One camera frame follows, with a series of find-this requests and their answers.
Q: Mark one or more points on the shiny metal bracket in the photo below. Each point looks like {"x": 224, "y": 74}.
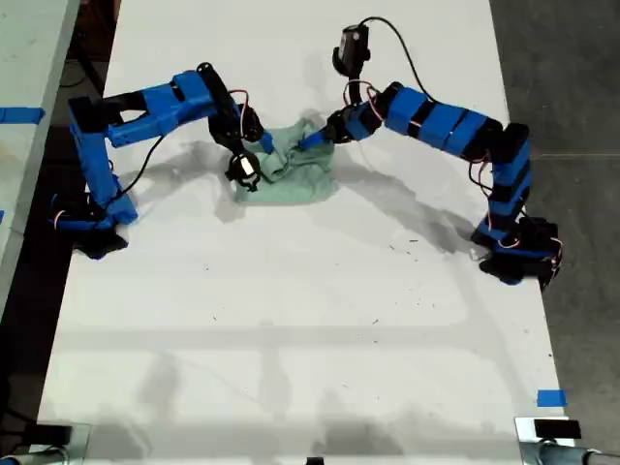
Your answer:
{"x": 524, "y": 436}
{"x": 81, "y": 438}

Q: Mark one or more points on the pale side table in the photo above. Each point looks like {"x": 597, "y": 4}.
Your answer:
{"x": 24, "y": 58}

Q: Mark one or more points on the pale green T-shirt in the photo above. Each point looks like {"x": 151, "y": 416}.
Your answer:
{"x": 300, "y": 179}

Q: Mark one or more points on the small black edge clip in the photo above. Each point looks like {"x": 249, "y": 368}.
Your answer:
{"x": 315, "y": 461}

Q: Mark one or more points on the small black box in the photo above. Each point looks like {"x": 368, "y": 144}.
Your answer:
{"x": 557, "y": 429}
{"x": 53, "y": 434}

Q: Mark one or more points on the short blue tape strip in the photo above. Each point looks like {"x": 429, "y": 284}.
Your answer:
{"x": 551, "y": 398}

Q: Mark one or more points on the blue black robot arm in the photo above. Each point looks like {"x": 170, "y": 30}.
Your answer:
{"x": 508, "y": 160}
{"x": 97, "y": 160}

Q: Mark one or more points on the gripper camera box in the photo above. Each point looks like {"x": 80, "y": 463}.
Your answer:
{"x": 351, "y": 48}
{"x": 244, "y": 169}

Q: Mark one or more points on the long blue tape strip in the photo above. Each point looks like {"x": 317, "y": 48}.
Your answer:
{"x": 19, "y": 114}

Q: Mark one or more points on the grey metal pipe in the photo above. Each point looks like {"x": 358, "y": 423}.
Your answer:
{"x": 29, "y": 457}
{"x": 581, "y": 456}

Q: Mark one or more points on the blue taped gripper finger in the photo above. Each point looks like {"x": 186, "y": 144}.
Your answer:
{"x": 319, "y": 132}
{"x": 315, "y": 144}
{"x": 267, "y": 143}

